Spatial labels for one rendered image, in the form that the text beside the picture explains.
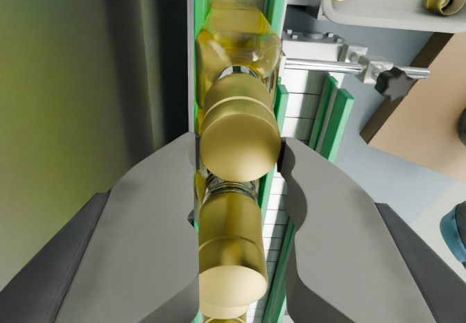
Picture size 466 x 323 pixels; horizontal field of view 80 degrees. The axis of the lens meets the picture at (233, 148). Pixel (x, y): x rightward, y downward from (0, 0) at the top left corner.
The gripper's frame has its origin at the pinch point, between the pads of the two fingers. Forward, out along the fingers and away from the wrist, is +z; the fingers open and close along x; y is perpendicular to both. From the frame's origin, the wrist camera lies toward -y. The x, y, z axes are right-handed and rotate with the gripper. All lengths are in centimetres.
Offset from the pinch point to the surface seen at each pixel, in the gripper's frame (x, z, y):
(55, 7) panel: -11.8, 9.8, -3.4
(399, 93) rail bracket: 15.4, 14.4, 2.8
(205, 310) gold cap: -1.4, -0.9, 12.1
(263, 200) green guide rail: 5.3, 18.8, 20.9
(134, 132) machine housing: -15.2, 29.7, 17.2
